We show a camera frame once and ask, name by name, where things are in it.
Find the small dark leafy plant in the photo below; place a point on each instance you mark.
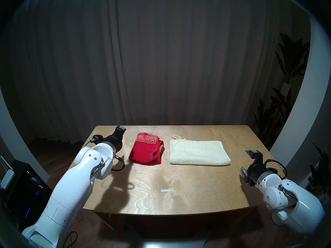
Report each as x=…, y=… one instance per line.
x=322, y=170

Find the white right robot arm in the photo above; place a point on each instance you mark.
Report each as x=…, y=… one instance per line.
x=297, y=203

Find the red towel with gold pattern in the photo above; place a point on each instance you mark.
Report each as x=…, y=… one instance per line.
x=144, y=152

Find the white wall device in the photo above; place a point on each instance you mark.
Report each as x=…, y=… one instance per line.
x=7, y=177

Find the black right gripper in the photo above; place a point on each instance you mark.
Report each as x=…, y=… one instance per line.
x=256, y=171

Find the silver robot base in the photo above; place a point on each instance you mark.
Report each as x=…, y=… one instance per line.
x=165, y=242

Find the white plant tag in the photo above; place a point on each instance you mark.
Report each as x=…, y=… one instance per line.
x=285, y=88

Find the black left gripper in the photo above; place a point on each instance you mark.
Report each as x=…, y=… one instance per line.
x=115, y=142

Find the tall dark leafy plant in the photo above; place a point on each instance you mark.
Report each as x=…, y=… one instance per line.
x=292, y=59

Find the black computer tower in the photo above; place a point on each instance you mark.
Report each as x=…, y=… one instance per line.
x=25, y=193

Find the brown pleated curtain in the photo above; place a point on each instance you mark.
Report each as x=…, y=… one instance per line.
x=155, y=56

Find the cream dotted towel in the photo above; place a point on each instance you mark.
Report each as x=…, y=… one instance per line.
x=199, y=152

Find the yellow white paper label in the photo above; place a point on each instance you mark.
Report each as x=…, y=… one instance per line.
x=177, y=137

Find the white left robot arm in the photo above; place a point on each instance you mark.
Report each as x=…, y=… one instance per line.
x=72, y=188

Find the wooden table underframe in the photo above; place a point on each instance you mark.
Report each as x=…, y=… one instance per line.
x=107, y=222

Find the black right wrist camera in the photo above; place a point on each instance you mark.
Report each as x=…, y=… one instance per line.
x=274, y=171

